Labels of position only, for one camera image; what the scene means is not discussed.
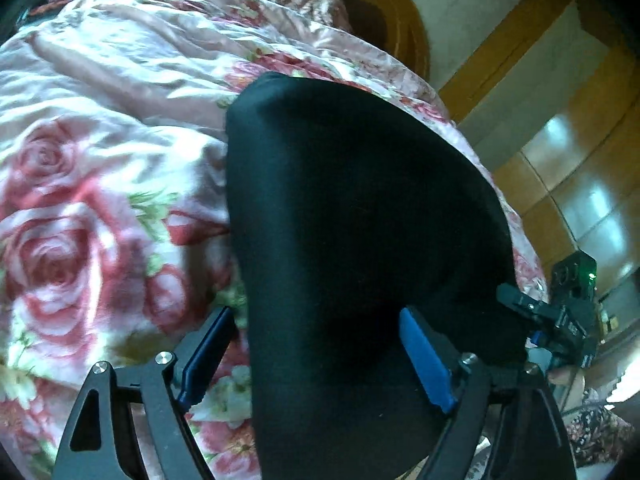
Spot patterned sleeve right forearm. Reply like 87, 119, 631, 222
563, 389, 639, 468

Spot wooden wardrobe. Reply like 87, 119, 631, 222
440, 0, 639, 294

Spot person right hand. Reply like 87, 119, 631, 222
547, 366, 586, 412

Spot pink floral rose quilt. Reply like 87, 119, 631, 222
0, 0, 551, 480

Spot black pants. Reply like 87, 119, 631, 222
226, 73, 527, 479

